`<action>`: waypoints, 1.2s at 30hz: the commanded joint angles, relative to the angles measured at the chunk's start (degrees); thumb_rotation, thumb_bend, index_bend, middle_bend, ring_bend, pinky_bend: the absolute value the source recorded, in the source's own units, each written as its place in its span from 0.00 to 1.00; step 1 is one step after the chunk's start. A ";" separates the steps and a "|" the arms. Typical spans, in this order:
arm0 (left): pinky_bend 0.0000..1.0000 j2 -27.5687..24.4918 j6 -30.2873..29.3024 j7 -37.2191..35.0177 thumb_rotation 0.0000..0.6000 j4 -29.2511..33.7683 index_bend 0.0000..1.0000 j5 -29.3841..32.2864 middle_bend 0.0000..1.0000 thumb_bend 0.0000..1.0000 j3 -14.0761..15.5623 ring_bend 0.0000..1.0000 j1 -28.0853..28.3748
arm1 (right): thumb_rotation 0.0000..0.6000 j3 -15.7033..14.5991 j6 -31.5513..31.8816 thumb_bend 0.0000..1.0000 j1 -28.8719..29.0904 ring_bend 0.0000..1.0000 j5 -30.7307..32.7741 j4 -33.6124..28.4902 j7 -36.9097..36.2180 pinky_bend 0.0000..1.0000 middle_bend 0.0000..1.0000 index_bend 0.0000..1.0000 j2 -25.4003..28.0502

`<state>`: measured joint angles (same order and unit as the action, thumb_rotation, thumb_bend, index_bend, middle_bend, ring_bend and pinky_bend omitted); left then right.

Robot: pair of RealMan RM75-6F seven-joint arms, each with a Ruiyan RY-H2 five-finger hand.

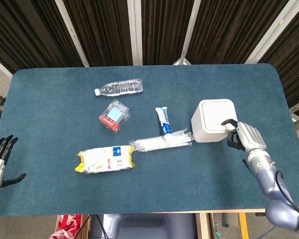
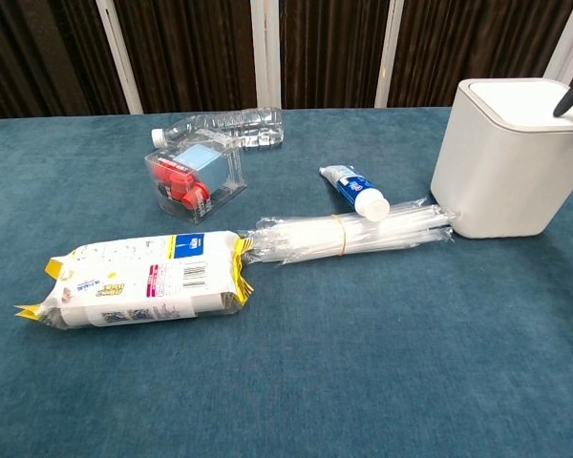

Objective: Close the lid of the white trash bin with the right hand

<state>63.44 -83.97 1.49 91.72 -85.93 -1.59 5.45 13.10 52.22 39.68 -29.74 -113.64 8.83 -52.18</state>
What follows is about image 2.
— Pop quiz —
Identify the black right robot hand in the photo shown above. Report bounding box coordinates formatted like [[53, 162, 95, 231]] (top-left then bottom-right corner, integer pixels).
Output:
[[552, 69, 573, 119]]

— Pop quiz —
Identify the white plastic lid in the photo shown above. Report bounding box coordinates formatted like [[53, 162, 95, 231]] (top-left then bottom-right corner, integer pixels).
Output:
[[458, 77, 573, 132]]

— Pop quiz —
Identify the white lidded trash bin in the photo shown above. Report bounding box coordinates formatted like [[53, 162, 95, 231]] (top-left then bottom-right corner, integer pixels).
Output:
[[429, 78, 573, 239]]

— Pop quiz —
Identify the blue white toothpaste tube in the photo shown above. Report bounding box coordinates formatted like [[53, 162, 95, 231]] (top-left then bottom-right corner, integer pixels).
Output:
[[318, 164, 392, 223]]

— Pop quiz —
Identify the yellow rubber band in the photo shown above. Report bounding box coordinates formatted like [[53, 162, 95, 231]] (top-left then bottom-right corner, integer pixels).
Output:
[[330, 214, 350, 257]]

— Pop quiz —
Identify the bundle of wrapped white straws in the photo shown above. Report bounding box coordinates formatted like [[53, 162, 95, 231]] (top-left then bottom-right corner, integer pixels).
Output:
[[238, 197, 457, 266]]

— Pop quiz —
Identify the clear plastic water bottle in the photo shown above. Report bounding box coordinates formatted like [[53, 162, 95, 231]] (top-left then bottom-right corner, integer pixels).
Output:
[[151, 107, 287, 153]]

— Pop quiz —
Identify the clear plastic box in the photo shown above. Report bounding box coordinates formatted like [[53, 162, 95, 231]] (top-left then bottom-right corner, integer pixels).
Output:
[[144, 141, 248, 226]]

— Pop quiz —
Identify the blue table cloth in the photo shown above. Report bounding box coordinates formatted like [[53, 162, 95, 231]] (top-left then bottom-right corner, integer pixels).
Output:
[[0, 106, 573, 458]]

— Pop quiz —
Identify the light blue cube box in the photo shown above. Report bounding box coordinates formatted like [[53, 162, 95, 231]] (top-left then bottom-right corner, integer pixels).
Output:
[[170, 145, 231, 186]]

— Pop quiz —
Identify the dark brown curtain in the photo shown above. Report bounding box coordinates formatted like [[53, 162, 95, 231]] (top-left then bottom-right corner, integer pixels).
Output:
[[0, 0, 573, 120]]

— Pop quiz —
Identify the red capped item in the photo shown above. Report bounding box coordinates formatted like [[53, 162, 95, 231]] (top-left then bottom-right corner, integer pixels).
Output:
[[152, 159, 212, 212]]

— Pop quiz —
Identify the white yellow wet wipes pack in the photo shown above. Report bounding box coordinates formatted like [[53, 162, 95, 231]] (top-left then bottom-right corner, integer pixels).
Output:
[[12, 229, 256, 332]]

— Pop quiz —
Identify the white frame post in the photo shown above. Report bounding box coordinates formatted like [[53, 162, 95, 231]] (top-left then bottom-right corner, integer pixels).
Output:
[[543, 0, 573, 92], [249, 0, 283, 112], [373, 0, 406, 109], [95, 0, 145, 116]]

